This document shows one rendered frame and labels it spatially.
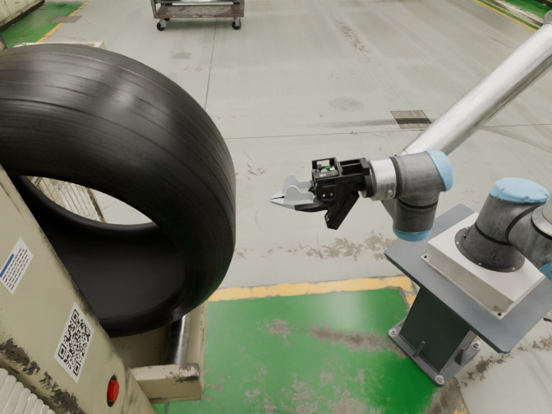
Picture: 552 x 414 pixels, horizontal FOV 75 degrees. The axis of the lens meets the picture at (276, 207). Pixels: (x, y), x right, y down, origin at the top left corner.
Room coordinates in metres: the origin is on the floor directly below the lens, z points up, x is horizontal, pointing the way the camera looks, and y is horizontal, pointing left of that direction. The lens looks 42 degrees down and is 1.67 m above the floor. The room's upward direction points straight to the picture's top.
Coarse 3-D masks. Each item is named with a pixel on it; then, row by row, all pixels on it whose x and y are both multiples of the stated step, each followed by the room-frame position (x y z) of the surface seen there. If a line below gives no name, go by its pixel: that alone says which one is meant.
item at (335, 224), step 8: (352, 192) 0.59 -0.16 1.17; (344, 200) 0.58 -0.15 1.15; (352, 200) 0.58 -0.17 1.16; (336, 208) 0.59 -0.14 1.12; (344, 208) 0.58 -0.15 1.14; (328, 216) 0.60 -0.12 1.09; (336, 216) 0.58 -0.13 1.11; (344, 216) 0.58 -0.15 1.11; (328, 224) 0.58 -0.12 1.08; (336, 224) 0.58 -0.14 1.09
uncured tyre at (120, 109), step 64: (0, 64) 0.53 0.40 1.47; (64, 64) 0.54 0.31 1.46; (128, 64) 0.61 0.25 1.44; (0, 128) 0.40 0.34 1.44; (64, 128) 0.41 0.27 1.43; (128, 128) 0.44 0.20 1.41; (192, 128) 0.54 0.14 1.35; (128, 192) 0.39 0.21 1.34; (192, 192) 0.43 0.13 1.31; (64, 256) 0.59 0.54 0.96; (128, 256) 0.62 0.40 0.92; (192, 256) 0.40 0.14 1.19; (128, 320) 0.39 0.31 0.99
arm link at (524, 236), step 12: (528, 216) 0.76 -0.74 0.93; (540, 216) 0.71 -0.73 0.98; (516, 228) 0.75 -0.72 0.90; (528, 228) 0.72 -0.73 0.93; (540, 228) 0.68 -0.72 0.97; (516, 240) 0.73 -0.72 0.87; (528, 240) 0.70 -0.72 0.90; (540, 240) 0.67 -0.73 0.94; (528, 252) 0.68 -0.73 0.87; (540, 252) 0.65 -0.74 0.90; (540, 264) 0.63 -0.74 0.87
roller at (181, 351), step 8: (176, 320) 0.43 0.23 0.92; (184, 320) 0.43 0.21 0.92; (176, 328) 0.41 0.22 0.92; (184, 328) 0.42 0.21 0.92; (168, 336) 0.40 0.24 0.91; (176, 336) 0.39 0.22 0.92; (184, 336) 0.40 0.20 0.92; (168, 344) 0.38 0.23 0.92; (176, 344) 0.37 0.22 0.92; (184, 344) 0.38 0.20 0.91; (168, 352) 0.36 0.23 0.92; (176, 352) 0.36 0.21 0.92; (184, 352) 0.36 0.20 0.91; (168, 360) 0.34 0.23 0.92; (176, 360) 0.34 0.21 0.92; (184, 360) 0.35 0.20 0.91
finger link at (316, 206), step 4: (316, 200) 0.57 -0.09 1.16; (300, 204) 0.57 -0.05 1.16; (304, 204) 0.57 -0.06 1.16; (308, 204) 0.56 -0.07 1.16; (312, 204) 0.56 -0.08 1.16; (316, 204) 0.56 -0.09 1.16; (320, 204) 0.56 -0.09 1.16; (324, 204) 0.57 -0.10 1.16; (328, 204) 0.56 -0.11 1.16; (296, 208) 0.56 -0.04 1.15; (300, 208) 0.56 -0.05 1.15; (304, 208) 0.56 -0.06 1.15; (308, 208) 0.56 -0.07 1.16; (312, 208) 0.55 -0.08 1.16; (316, 208) 0.55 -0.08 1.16; (320, 208) 0.56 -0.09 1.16; (324, 208) 0.56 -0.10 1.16; (328, 208) 0.56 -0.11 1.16; (308, 212) 0.55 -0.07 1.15; (312, 212) 0.55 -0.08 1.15
